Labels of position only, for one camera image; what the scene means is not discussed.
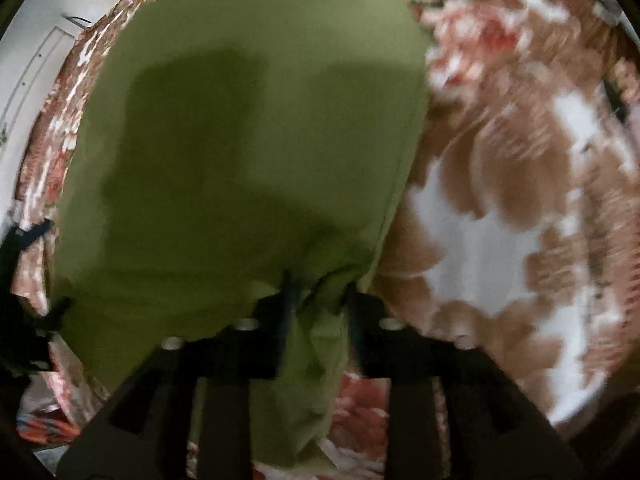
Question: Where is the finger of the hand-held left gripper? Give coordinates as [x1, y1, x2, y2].
[39, 297, 73, 333]
[12, 219, 57, 253]

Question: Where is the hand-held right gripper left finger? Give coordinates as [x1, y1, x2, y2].
[57, 270, 302, 480]

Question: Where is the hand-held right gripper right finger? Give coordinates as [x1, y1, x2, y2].
[345, 285, 586, 480]

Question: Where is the green cloth garment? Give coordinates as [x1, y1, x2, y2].
[50, 0, 434, 468]

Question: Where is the orange blue striped cloth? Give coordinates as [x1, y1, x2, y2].
[17, 409, 82, 449]

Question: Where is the brown floral blanket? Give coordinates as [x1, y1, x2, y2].
[10, 0, 640, 480]

